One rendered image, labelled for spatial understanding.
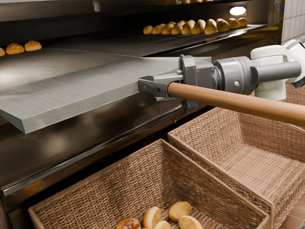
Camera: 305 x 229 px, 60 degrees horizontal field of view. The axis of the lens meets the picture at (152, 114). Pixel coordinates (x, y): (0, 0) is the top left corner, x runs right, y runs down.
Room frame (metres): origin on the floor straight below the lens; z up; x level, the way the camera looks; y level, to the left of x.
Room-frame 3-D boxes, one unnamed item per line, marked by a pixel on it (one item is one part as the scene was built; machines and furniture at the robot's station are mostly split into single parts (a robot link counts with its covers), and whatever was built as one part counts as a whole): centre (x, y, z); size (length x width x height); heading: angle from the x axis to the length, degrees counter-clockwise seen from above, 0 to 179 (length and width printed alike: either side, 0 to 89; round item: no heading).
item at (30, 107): (0.73, 0.13, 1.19); 0.55 x 0.36 x 0.03; 132
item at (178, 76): (0.55, -0.04, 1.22); 0.06 x 0.03 x 0.02; 97
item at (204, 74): (0.56, -0.13, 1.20); 0.12 x 0.10 x 0.13; 97
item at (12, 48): (1.58, 0.75, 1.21); 0.10 x 0.07 x 0.06; 129
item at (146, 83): (0.56, -0.02, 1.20); 0.09 x 0.04 x 0.03; 42
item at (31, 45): (1.65, 0.68, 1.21); 0.10 x 0.07 x 0.05; 129
